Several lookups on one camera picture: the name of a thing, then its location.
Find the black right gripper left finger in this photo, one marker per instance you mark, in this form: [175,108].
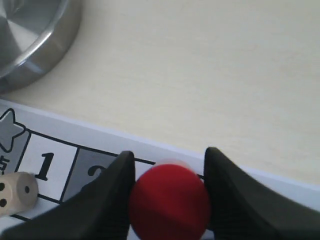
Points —
[98,212]

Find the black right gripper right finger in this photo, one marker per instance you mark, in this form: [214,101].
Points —
[244,209]

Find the red cylinder game piece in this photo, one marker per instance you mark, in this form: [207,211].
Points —
[169,202]

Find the wooden die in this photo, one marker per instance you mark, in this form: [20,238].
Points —
[18,193]

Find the printed paper game board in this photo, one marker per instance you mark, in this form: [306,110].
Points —
[65,155]

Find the round stainless steel bowl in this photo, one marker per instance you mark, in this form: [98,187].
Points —
[34,37]

